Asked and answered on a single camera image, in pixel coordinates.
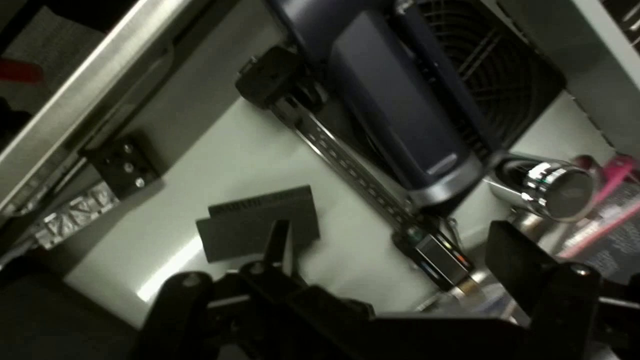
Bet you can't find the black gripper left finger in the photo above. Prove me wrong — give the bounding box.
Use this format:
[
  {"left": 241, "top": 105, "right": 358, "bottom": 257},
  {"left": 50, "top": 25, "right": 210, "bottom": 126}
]
[{"left": 126, "top": 217, "right": 376, "bottom": 360}]

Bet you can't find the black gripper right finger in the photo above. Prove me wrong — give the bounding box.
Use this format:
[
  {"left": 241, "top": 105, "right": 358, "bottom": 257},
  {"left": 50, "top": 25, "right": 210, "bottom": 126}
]
[{"left": 484, "top": 217, "right": 640, "bottom": 360}]

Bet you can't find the black block with recess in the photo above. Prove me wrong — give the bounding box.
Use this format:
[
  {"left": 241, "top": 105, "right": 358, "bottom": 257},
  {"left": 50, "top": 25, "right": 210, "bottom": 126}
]
[{"left": 193, "top": 184, "right": 322, "bottom": 263}]

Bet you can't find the chrome metal cylinder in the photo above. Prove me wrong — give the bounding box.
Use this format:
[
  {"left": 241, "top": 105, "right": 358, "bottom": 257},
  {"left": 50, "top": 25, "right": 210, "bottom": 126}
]
[{"left": 488, "top": 156, "right": 602, "bottom": 222}]

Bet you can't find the pink plastic package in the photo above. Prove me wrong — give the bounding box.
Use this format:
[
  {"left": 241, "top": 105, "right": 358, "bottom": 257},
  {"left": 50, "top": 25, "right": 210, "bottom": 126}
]
[{"left": 557, "top": 152, "right": 640, "bottom": 261}]

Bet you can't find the small black device orange stripe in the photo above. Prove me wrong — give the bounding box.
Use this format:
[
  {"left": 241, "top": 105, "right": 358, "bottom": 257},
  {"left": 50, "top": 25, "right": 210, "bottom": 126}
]
[{"left": 390, "top": 224, "right": 475, "bottom": 293}]

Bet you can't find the embossed metal latch strip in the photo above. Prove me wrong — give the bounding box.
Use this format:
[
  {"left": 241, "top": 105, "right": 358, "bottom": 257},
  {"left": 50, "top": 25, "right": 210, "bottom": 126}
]
[{"left": 32, "top": 182, "right": 122, "bottom": 251}]

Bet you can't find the black ventilated grille box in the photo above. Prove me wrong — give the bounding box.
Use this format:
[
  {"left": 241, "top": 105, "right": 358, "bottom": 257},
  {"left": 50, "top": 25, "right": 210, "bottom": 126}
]
[{"left": 412, "top": 0, "right": 568, "bottom": 161}]

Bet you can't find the dark blue handheld device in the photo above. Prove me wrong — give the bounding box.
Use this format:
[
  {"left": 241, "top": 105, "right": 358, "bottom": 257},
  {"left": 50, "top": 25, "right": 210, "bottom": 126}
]
[{"left": 266, "top": 0, "right": 507, "bottom": 207}]

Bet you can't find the black bracket with silver screws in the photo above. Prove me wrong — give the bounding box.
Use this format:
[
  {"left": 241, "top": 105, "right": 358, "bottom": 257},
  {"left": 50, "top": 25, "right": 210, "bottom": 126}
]
[{"left": 81, "top": 128, "right": 166, "bottom": 197}]

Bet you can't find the perforated metal divider rail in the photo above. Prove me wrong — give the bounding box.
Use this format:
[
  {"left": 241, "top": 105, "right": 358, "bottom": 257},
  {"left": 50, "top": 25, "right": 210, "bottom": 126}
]
[{"left": 268, "top": 91, "right": 427, "bottom": 227}]

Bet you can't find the black rail end bracket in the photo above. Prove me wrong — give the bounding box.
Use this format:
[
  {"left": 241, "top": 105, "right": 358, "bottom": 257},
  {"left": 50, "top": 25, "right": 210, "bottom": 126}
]
[{"left": 236, "top": 46, "right": 316, "bottom": 107}]

